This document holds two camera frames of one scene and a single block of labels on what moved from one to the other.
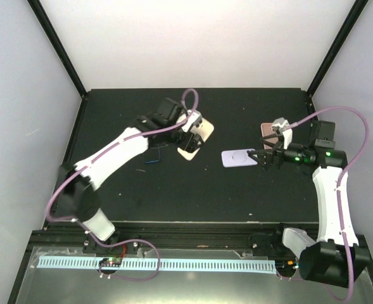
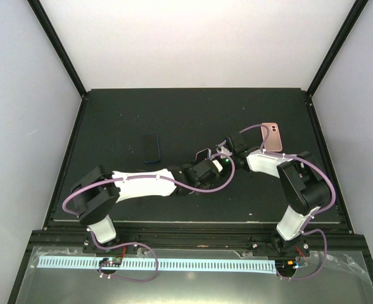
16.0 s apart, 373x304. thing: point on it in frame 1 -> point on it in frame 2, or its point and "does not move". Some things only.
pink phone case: x=270 y=138 does not move
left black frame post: x=60 y=47 does not move
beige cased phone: x=203 y=130 -> x=203 y=154
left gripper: x=189 y=144 -> x=193 y=164
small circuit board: x=111 y=262 does not move
